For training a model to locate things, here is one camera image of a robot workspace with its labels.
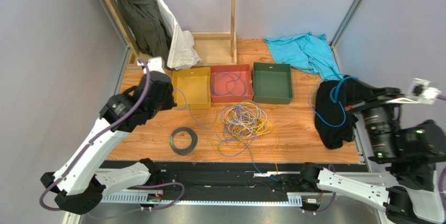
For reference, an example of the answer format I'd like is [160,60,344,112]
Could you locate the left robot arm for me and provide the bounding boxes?
[39,71,176,215]

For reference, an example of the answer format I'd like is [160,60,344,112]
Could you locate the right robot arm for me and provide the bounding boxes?
[299,75,445,223]

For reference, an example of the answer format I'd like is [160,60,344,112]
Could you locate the yellow plastic bin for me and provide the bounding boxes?
[172,67,211,110]

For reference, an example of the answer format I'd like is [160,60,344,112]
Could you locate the black cloth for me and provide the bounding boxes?
[314,80,358,150]

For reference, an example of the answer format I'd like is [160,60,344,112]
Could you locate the white cloth hanging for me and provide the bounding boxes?
[155,0,203,70]

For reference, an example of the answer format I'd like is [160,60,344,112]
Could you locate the cyan cloth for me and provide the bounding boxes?
[264,32,342,80]

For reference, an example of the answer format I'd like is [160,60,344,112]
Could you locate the olive green cloth hanging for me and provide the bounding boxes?
[117,0,172,70]

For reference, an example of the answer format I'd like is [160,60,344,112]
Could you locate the red plastic bin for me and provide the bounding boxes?
[210,64,253,103]

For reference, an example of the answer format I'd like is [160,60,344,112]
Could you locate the green plastic bin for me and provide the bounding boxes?
[253,62,294,105]

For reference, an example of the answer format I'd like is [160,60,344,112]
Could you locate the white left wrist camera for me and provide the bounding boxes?
[137,57,165,74]

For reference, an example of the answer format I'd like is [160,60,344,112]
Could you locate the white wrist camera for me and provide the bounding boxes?
[406,78,442,105]
[137,57,165,74]

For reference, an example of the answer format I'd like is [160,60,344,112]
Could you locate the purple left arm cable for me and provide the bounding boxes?
[39,59,151,211]

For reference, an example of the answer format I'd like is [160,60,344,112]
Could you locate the grey coiled cable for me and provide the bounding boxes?
[169,127,198,156]

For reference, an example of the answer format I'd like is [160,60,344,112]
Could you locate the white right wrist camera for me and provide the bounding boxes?
[406,78,442,105]

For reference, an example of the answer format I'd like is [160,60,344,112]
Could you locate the wooden frame stand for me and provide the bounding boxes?
[102,0,239,68]

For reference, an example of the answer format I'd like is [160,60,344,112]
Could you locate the yellow cable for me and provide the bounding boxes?
[207,99,280,174]

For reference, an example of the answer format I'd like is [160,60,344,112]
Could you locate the white cable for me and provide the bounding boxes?
[217,102,268,139]

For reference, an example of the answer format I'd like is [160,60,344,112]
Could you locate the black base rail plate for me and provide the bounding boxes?
[104,161,333,204]

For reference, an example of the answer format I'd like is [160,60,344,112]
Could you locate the aluminium frame rail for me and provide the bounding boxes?
[101,170,385,218]

